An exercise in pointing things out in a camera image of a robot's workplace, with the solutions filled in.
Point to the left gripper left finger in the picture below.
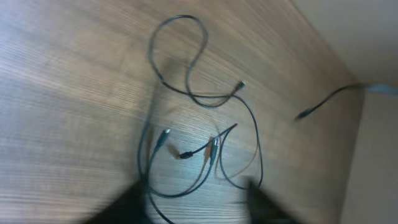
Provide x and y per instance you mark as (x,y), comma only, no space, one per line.
(128,208)

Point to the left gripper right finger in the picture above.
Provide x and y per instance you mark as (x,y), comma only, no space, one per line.
(263,209)

